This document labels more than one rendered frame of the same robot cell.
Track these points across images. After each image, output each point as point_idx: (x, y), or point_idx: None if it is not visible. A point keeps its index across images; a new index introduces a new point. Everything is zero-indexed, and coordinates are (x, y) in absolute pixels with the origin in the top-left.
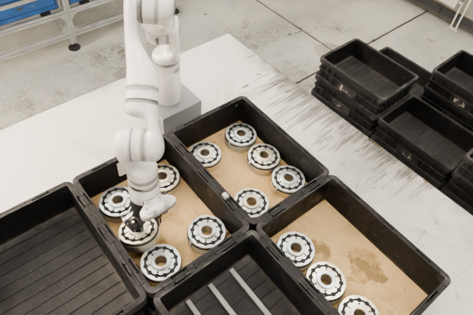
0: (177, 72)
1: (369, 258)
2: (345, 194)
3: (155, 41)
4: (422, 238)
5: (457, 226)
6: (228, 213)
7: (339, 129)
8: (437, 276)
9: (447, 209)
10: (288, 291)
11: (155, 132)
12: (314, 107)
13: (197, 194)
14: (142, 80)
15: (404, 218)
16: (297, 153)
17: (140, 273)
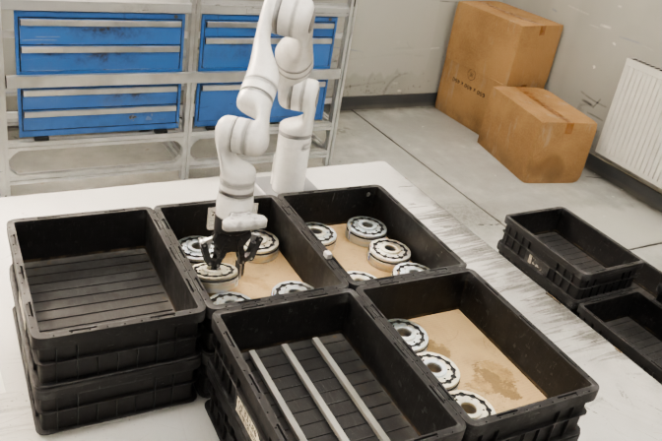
0: (304, 150)
1: (502, 373)
2: (483, 290)
3: (287, 100)
4: (596, 405)
5: (654, 405)
6: (326, 276)
7: (506, 276)
8: (583, 386)
9: (642, 385)
10: (380, 366)
11: (262, 120)
12: (479, 248)
13: (295, 269)
14: (262, 72)
15: None
16: (431, 247)
17: (204, 291)
